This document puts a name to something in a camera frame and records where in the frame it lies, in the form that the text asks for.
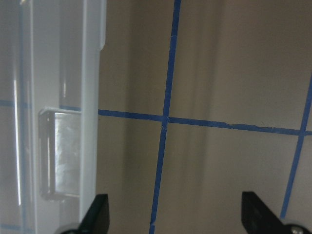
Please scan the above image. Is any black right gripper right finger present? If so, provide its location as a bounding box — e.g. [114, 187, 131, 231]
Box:
[241, 191, 311, 234]

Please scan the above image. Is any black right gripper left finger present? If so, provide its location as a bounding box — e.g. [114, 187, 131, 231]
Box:
[56, 194, 109, 234]

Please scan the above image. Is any clear plastic storage box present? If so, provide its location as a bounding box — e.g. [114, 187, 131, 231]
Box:
[0, 0, 107, 234]

